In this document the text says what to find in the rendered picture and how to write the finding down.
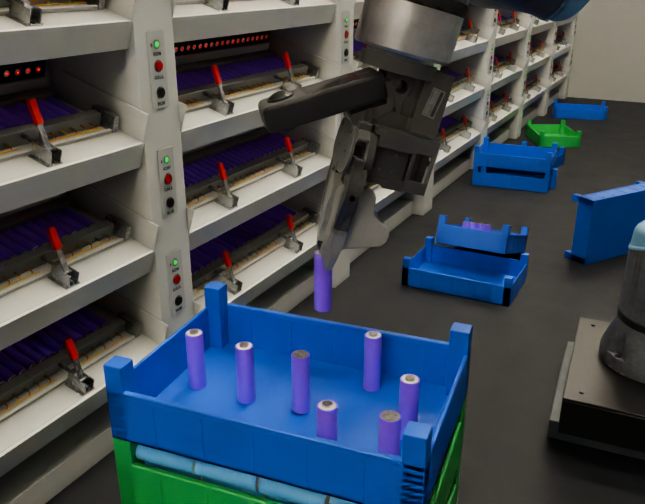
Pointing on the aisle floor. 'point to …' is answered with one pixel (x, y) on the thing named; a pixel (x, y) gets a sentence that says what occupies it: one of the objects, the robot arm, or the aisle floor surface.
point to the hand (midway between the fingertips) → (322, 252)
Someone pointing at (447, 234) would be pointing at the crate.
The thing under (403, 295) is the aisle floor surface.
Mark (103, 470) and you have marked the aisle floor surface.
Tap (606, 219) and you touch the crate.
